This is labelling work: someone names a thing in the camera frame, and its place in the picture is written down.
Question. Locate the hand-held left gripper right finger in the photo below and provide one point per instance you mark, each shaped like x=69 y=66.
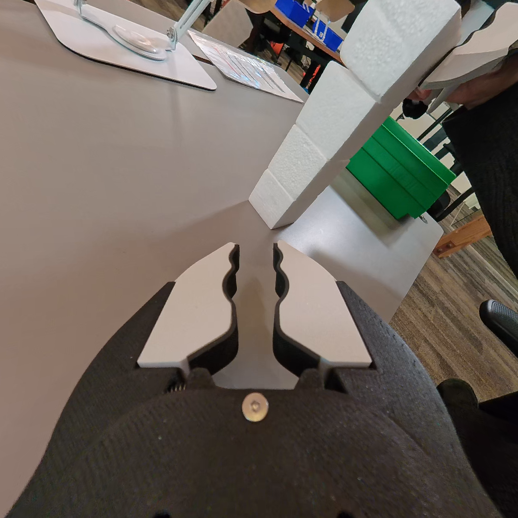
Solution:
x=319 y=319

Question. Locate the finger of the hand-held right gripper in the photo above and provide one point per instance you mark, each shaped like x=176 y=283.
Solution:
x=481 y=56
x=477 y=22

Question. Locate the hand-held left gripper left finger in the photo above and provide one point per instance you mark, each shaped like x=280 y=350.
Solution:
x=190 y=319

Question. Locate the white foam cube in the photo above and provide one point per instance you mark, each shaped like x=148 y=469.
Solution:
x=336 y=109
x=396 y=40
x=301 y=158
x=275 y=200

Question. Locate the grey desk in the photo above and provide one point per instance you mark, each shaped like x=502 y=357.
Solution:
x=101 y=182

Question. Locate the person's right hand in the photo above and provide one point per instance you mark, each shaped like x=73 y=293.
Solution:
x=485 y=91

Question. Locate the stack of green plastic bins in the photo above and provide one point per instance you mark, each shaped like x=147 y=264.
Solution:
x=396 y=174

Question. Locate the person's dark clothing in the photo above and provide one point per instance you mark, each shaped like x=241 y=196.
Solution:
x=493 y=170

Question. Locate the blue plastic box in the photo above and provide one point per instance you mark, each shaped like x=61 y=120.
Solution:
x=291 y=9
x=330 y=36

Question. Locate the wooden table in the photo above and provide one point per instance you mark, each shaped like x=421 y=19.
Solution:
x=299 y=34

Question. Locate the wooden bench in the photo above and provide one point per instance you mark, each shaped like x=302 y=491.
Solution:
x=465 y=236

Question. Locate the laminated printed sheet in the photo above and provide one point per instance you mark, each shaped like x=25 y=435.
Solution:
x=259 y=73

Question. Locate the light grey chair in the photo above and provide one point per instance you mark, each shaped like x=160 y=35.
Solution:
x=228 y=24

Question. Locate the person's leg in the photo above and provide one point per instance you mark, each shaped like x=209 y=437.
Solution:
x=497 y=445

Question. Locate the white tablet stand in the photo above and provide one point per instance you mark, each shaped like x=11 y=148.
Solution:
x=186 y=68

